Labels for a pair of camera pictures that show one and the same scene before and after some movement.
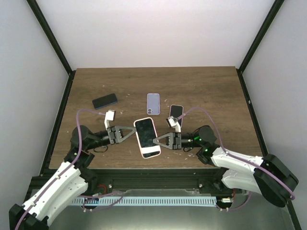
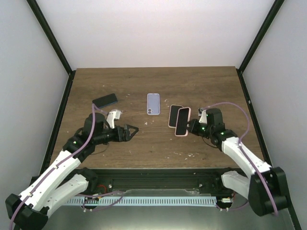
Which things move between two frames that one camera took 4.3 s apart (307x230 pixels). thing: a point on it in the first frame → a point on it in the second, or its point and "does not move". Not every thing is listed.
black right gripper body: [178, 144] → [200, 131]
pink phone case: [146, 132] → [183, 116]
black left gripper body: [107, 141] does not move
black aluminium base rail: [108, 180] does not move
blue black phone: [105, 100] does not move
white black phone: [146, 133] → [183, 117]
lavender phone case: [153, 104] does not move
